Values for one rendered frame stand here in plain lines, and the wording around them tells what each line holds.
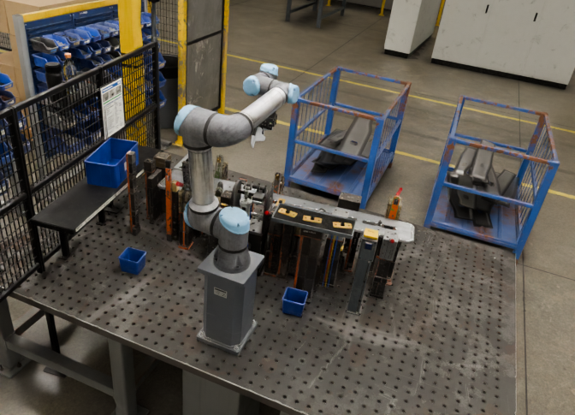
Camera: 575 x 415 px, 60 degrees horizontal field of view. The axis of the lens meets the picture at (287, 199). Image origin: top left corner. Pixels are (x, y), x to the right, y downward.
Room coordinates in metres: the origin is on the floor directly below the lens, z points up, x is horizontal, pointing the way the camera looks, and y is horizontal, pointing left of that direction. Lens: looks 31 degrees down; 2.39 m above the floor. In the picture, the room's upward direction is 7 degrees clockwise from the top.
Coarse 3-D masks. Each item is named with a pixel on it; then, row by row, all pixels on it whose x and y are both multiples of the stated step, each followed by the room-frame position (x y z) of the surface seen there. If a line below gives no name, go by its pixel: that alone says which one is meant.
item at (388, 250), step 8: (384, 232) 2.05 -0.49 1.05; (392, 232) 2.04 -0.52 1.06; (384, 240) 1.97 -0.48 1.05; (384, 248) 1.97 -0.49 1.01; (392, 248) 1.97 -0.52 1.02; (384, 256) 1.97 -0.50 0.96; (392, 256) 1.97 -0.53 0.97; (384, 264) 1.98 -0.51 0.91; (376, 272) 1.98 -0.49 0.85; (384, 272) 1.98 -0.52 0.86; (376, 280) 1.99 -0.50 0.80; (384, 280) 1.97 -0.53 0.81; (376, 288) 1.99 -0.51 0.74; (384, 288) 1.97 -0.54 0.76; (368, 296) 1.97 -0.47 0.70; (376, 296) 1.97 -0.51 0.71
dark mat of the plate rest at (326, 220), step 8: (280, 208) 1.97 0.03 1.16; (288, 208) 1.98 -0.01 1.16; (296, 208) 1.99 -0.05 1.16; (280, 216) 1.90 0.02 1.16; (288, 216) 1.91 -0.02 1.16; (296, 216) 1.91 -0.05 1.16; (320, 216) 1.94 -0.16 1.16; (328, 216) 1.95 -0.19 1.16; (312, 224) 1.87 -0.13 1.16; (320, 224) 1.88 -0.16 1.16; (328, 224) 1.88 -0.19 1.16; (352, 224) 1.91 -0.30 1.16; (344, 232) 1.84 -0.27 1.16; (352, 232) 1.85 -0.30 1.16
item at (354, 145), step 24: (336, 72) 5.17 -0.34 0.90; (360, 72) 5.12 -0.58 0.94; (312, 96) 4.55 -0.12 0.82; (336, 96) 5.21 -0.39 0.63; (312, 120) 4.61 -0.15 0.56; (360, 120) 4.87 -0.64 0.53; (384, 120) 3.88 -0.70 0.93; (288, 144) 4.10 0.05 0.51; (312, 144) 4.05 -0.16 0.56; (336, 144) 4.45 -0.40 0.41; (360, 144) 4.33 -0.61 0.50; (384, 144) 4.24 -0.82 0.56; (288, 168) 4.09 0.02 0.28; (312, 168) 4.29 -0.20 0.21; (336, 168) 4.44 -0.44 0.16; (360, 168) 4.51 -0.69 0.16; (384, 168) 4.51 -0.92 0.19; (336, 192) 3.94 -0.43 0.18; (360, 192) 4.02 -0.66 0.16
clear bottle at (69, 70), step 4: (68, 56) 2.37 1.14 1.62; (68, 60) 2.37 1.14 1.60; (64, 64) 2.36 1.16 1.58; (68, 64) 2.36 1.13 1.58; (72, 64) 2.37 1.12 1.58; (64, 68) 2.35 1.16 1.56; (68, 68) 2.35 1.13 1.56; (72, 68) 2.36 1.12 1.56; (64, 72) 2.35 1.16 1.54; (68, 72) 2.35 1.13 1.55; (72, 72) 2.36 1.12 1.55; (76, 72) 2.39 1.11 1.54; (64, 76) 2.35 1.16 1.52; (68, 76) 2.35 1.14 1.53; (72, 76) 2.36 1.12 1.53; (76, 84) 2.37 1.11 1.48; (76, 88) 2.37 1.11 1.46
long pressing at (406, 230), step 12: (180, 180) 2.39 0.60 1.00; (216, 180) 2.44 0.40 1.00; (252, 192) 2.36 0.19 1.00; (300, 204) 2.30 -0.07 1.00; (312, 204) 2.31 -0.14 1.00; (348, 216) 2.23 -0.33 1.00; (360, 216) 2.24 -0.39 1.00; (372, 216) 2.26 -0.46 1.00; (360, 228) 2.12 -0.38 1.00; (372, 228) 2.14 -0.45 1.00; (384, 228) 2.15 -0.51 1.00; (396, 228) 2.17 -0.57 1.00; (408, 228) 2.18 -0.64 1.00; (408, 240) 2.07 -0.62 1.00
